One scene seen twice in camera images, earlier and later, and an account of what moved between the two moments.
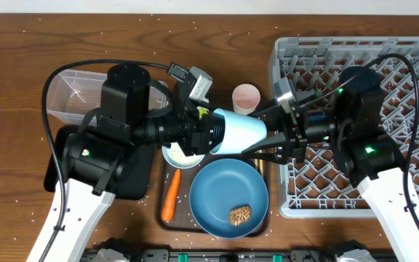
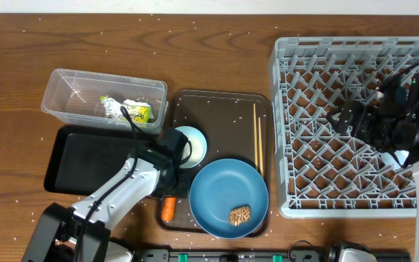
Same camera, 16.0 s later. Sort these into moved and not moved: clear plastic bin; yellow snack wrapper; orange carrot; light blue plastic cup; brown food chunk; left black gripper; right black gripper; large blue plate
Moved: light blue plastic cup; yellow snack wrapper; left black gripper; right black gripper
Not moved: clear plastic bin; orange carrot; large blue plate; brown food chunk
